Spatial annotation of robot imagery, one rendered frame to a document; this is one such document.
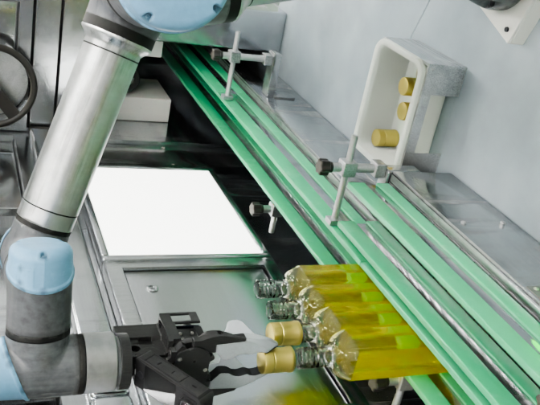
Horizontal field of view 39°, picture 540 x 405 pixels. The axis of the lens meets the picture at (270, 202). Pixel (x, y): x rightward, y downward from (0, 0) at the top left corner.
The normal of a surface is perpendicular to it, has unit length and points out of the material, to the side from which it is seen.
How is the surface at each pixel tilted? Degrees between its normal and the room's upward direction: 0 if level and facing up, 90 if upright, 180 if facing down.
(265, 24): 90
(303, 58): 0
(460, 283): 90
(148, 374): 32
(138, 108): 90
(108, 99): 106
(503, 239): 90
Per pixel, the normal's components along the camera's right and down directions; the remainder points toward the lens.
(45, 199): -0.02, 0.08
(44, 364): 0.45, 0.23
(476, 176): -0.92, -0.01
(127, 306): 0.18, -0.89
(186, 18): 0.25, 0.25
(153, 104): 0.34, 0.45
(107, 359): 0.37, -0.29
